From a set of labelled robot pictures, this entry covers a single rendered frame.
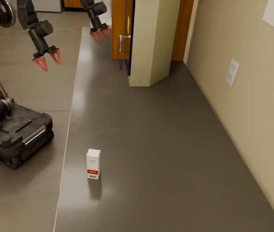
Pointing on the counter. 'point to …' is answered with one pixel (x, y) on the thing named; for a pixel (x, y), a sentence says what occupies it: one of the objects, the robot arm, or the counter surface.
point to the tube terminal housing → (152, 40)
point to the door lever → (122, 41)
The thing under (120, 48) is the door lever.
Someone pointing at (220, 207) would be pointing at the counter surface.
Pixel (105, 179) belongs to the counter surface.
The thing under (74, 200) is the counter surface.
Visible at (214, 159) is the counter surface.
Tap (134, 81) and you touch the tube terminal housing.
